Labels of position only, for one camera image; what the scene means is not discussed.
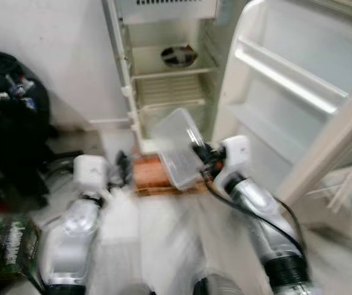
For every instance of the clear plastic container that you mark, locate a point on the clear plastic container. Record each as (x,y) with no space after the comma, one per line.
(176,141)

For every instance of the dark round bowl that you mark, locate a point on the dark round bowl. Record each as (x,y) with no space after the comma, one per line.
(179,56)

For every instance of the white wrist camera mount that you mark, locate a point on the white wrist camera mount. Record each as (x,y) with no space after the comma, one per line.
(90,172)
(236,152)

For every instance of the grey right robot leg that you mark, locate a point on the grey right robot leg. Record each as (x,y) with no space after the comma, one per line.
(219,286)

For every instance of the white fridge door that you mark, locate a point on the white fridge door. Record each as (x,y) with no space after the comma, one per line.
(339,132)

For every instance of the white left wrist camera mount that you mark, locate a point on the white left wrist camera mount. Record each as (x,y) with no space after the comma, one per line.
(90,172)

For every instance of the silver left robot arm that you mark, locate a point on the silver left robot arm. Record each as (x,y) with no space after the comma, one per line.
(71,239)

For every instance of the white fridge cabinet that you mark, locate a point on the white fridge cabinet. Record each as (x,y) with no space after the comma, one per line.
(164,12)

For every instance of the green printed carton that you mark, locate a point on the green printed carton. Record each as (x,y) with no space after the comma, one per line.
(7,246)

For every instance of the black backpack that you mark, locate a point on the black backpack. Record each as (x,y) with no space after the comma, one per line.
(10,141)

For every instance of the white door shelf rail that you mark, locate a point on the white door shelf rail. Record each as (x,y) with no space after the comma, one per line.
(287,81)

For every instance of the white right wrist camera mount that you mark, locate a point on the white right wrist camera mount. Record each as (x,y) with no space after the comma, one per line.
(236,152)

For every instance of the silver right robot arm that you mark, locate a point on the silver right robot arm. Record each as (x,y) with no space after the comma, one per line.
(259,209)

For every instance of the white fridge shelf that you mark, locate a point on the white fridge shelf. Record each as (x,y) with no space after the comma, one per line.
(151,72)

